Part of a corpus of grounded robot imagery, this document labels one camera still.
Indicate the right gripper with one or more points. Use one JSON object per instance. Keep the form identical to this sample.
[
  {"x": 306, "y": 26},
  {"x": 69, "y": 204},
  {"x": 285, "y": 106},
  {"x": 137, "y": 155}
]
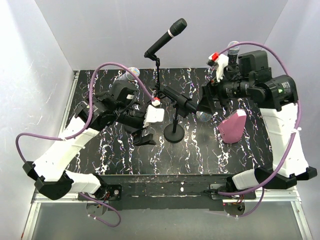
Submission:
[{"x": 211, "y": 89}]

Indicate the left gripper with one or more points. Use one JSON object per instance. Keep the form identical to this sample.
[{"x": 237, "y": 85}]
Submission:
[{"x": 138, "y": 134}]

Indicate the silver mesh microphone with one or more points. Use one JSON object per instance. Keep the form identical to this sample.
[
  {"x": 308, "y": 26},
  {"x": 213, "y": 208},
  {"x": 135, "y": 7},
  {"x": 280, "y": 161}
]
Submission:
[
  {"x": 185, "y": 105},
  {"x": 232, "y": 54},
  {"x": 129, "y": 75}
]

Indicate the pink wedge block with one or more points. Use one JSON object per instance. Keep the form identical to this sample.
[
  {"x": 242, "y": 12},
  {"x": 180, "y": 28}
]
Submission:
[{"x": 232, "y": 128}]

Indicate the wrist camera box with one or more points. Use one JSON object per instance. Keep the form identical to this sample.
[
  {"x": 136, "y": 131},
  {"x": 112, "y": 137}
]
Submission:
[
  {"x": 154, "y": 114},
  {"x": 218, "y": 62}
]

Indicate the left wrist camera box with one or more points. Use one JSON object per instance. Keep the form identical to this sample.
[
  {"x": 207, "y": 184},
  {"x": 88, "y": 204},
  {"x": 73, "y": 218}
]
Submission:
[{"x": 154, "y": 114}]

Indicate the aluminium frame rail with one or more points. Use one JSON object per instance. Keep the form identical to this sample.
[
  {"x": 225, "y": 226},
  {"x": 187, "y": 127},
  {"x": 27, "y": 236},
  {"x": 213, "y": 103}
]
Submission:
[{"x": 265, "y": 215}]

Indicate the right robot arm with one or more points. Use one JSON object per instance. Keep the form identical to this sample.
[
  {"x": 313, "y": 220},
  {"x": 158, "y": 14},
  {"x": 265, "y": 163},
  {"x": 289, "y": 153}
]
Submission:
[{"x": 248, "y": 75}]

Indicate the tall black foam microphone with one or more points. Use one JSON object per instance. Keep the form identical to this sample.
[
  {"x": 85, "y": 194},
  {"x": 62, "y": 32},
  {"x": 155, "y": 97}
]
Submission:
[{"x": 175, "y": 29}]

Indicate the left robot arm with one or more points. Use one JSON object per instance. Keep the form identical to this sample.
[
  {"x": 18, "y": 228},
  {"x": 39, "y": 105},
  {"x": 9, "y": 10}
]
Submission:
[{"x": 94, "y": 114}]

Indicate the round base stand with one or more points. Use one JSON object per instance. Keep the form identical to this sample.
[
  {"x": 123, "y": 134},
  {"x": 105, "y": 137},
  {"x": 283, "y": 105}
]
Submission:
[{"x": 174, "y": 132}]

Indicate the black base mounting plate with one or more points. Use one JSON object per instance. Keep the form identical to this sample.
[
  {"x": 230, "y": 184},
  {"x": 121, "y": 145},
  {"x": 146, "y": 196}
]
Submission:
[{"x": 167, "y": 191}]

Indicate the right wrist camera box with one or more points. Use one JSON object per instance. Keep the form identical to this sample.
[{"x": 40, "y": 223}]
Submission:
[{"x": 218, "y": 62}]

